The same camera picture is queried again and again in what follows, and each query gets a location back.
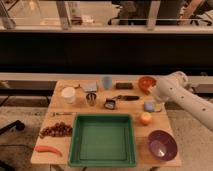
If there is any orange carrot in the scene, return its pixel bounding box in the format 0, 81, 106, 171
34, 145, 63, 157

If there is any black rectangular block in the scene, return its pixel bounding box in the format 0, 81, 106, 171
115, 82, 133, 89

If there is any purple bowl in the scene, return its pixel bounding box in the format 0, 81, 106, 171
148, 130, 178, 161

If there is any blue plastic cup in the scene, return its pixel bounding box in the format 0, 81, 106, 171
101, 76, 112, 90

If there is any small metal square container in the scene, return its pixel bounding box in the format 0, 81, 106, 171
104, 99, 116, 110

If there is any black handled tool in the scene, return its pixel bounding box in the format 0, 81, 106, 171
112, 95, 140, 101

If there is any black chair base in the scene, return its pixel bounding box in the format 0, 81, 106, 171
0, 120, 25, 135

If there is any blue sponge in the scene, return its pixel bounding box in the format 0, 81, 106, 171
144, 102, 155, 112

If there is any metal whisk cup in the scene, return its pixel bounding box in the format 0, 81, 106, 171
86, 93, 97, 106

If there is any metal fork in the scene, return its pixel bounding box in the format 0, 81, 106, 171
52, 112, 72, 117

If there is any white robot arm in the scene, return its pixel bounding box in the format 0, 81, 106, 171
150, 71, 213, 132

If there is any green plastic tray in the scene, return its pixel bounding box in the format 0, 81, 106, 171
67, 114, 137, 167

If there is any white paper cup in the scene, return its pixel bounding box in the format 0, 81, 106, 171
61, 87, 76, 104

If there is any orange fruit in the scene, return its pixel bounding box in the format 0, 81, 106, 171
140, 112, 152, 126

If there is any orange red bowl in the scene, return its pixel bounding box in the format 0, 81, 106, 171
138, 76, 156, 94

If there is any wooden table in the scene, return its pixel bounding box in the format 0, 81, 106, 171
41, 80, 182, 171

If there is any bunch of red grapes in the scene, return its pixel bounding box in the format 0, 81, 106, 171
39, 122, 72, 138

